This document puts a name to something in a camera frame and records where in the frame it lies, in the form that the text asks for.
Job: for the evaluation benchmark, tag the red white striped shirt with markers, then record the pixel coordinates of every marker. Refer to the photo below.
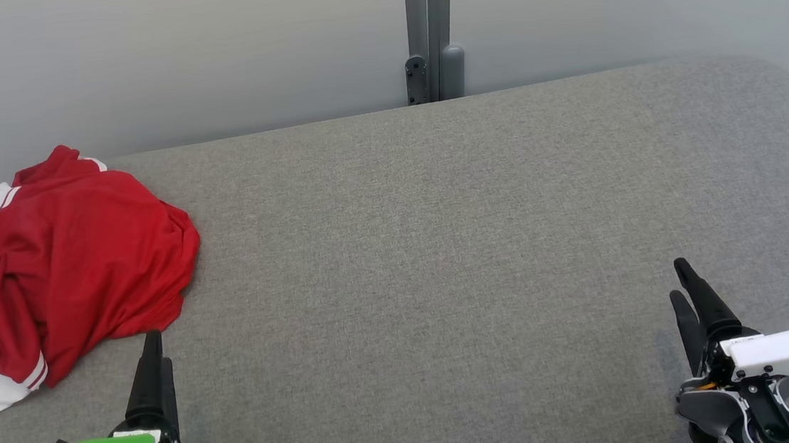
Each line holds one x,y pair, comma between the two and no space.
70,264

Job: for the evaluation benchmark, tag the grey metal post with bracket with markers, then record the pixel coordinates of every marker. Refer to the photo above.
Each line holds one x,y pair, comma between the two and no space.
429,4

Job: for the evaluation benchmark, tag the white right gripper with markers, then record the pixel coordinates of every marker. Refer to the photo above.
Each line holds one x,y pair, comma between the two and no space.
785,355

